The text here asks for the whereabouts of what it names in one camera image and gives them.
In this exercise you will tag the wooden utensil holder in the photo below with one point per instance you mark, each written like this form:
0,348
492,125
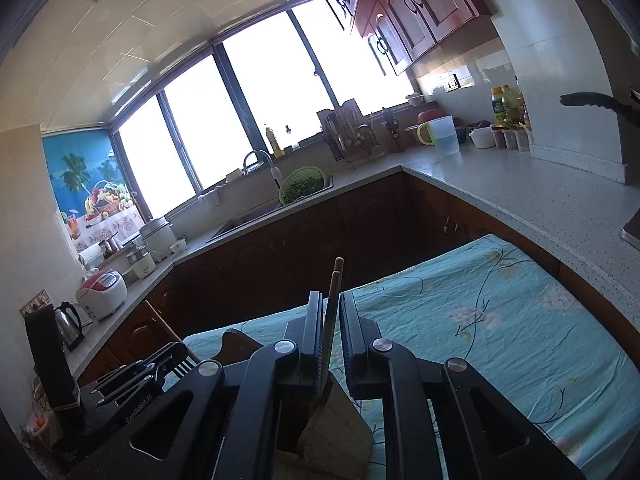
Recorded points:
332,435

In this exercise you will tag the chrome faucet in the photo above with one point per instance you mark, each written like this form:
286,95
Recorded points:
260,156

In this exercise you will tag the small white bowl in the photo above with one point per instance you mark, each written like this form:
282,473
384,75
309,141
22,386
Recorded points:
178,246

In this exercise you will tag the translucent spice jar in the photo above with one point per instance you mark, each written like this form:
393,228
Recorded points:
510,140
498,139
522,141

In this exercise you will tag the floral teal tablecloth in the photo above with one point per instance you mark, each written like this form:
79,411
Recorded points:
475,335

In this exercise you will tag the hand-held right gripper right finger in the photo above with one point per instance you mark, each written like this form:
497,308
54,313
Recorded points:
350,350

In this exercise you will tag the small metal pot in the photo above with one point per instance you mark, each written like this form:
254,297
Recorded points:
108,246

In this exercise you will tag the pink basin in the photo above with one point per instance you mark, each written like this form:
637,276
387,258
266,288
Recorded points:
431,116

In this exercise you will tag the wooden wall cabinets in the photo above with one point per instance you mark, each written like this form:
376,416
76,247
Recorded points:
425,5

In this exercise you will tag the kitchen sink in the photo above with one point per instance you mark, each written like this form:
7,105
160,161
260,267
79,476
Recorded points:
250,220

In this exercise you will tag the large white cooker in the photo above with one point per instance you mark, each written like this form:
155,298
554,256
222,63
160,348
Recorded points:
157,235

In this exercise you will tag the white and red rice cooker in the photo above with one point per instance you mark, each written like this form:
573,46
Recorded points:
100,294

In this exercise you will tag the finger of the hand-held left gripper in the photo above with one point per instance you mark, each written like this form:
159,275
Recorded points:
135,386
145,362

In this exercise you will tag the black upright box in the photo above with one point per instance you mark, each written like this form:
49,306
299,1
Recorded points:
47,355

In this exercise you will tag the backsplash wall outlet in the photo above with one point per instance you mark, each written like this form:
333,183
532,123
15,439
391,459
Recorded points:
446,82

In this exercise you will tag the steel electric kettle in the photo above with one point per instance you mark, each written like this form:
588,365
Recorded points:
69,325

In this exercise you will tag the dark wooden base cabinets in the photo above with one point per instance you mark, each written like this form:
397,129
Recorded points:
300,255

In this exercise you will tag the large window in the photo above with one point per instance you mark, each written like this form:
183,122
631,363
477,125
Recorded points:
250,100

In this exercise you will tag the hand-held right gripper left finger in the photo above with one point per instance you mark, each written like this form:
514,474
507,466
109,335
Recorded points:
318,345

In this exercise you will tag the yellow bottle on sill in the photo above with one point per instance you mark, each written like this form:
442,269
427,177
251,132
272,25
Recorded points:
273,142

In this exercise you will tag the dish drying rack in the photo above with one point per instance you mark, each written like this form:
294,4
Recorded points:
350,135

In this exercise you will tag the green colander with greens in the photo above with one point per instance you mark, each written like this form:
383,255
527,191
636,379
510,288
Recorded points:
305,186

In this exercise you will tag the wooden chopstick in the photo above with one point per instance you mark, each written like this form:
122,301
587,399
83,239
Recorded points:
338,280
332,300

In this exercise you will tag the white rag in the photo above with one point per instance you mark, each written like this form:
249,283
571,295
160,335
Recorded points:
211,196

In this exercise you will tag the wall socket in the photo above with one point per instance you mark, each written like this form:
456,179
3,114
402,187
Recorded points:
35,304

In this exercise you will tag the fruit and palm wall poster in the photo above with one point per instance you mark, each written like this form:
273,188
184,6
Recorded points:
85,175

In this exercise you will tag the gas stove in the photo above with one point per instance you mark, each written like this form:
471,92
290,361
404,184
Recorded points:
632,230

